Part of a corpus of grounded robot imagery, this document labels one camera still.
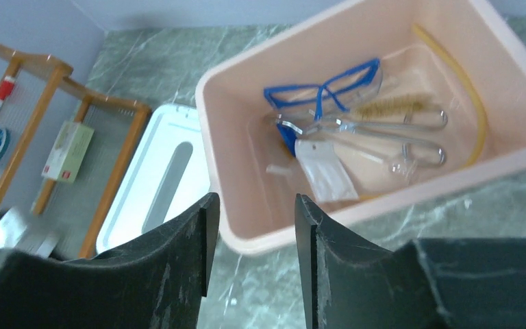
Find yellow rubber tubing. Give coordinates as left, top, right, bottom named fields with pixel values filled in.
left=358, top=23, right=488, bottom=201

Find metal crucible tongs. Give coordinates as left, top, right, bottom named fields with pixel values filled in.
left=271, top=108, right=449, bottom=168

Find green white box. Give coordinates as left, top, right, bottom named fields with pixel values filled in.
left=41, top=121, right=95, bottom=183

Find pink plastic bin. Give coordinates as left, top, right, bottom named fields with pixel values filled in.
left=195, top=1, right=526, bottom=255

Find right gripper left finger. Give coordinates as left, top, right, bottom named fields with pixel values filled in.
left=0, top=193, right=220, bottom=328

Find blue safety glasses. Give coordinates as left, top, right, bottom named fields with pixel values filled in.
left=263, top=58, right=384, bottom=121

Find test tube brush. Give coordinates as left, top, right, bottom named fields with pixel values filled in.
left=350, top=93, right=435, bottom=121

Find white bin lid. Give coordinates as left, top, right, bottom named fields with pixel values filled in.
left=95, top=103, right=211, bottom=253

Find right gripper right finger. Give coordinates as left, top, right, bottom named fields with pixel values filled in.
left=295, top=194, right=526, bottom=328

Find graduated cylinder blue base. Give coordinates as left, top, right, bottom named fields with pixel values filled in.
left=277, top=119, right=428, bottom=178

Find orange wooden shelf rack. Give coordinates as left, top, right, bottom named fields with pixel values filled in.
left=0, top=43, right=151, bottom=259

